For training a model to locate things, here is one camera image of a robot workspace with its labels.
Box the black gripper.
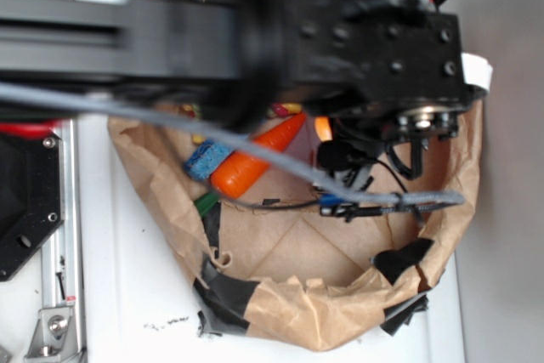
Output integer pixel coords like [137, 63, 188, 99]
[286, 0, 476, 180]

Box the yellow rubber duck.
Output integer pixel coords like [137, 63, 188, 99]
[314, 116, 333, 142]

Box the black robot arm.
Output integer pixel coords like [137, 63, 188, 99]
[1, 0, 486, 179]

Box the orange plastic carrot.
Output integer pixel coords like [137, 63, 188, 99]
[195, 113, 306, 216]

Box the blue sponge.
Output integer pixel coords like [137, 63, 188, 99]
[183, 139, 233, 181]

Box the brown paper bag bin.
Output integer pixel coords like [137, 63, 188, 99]
[108, 100, 483, 351]

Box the white tray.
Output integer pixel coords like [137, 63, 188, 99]
[76, 115, 465, 362]

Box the grey braided cable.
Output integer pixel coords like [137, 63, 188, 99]
[0, 81, 468, 228]

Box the thin black cable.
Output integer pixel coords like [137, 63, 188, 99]
[220, 158, 409, 211]

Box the multicolour rope toy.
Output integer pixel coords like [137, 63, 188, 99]
[181, 103, 303, 145]

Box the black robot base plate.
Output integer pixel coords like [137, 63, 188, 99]
[1, 133, 63, 282]

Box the aluminium extrusion rail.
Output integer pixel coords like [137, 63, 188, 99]
[41, 120, 88, 362]

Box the metal corner bracket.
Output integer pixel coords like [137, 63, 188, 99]
[24, 306, 79, 362]

